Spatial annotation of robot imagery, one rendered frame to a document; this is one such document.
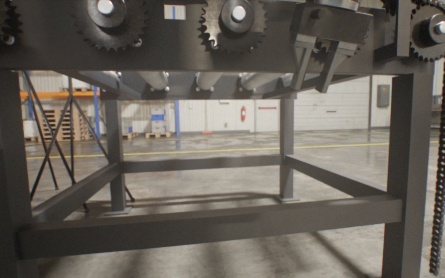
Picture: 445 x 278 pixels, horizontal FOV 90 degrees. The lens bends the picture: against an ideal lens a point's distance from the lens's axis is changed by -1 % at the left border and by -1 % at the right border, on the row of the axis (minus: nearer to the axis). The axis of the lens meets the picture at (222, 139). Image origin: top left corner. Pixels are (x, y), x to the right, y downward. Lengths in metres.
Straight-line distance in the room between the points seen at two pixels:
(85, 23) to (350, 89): 11.98
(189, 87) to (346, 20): 1.22
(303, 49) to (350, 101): 11.78
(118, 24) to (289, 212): 0.66
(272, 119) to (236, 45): 9.73
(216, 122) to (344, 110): 6.07
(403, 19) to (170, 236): 0.87
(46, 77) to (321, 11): 10.91
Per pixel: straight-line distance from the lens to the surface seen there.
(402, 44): 0.83
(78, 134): 8.61
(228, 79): 1.61
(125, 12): 0.61
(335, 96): 11.79
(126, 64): 0.65
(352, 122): 12.34
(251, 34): 0.63
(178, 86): 1.58
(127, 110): 9.93
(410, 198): 0.96
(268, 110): 10.24
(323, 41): 0.71
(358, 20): 0.51
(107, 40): 0.63
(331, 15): 0.48
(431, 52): 0.94
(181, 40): 0.65
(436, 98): 12.55
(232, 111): 9.86
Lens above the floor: 0.61
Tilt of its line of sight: 5 degrees down
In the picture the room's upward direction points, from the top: 1 degrees counter-clockwise
